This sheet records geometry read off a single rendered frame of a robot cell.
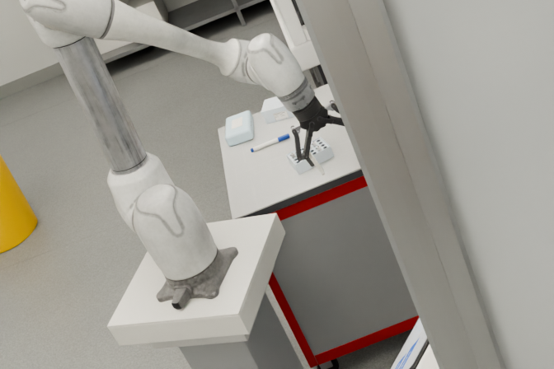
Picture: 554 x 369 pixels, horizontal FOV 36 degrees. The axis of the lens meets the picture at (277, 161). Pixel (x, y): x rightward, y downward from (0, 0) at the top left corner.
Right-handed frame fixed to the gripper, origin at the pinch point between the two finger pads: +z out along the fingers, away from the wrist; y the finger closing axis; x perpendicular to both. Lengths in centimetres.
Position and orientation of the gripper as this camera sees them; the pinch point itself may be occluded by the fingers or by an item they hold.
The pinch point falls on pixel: (341, 156)
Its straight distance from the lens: 231.2
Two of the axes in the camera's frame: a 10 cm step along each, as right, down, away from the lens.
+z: 5.4, 7.0, 4.6
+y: 8.3, -5.3, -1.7
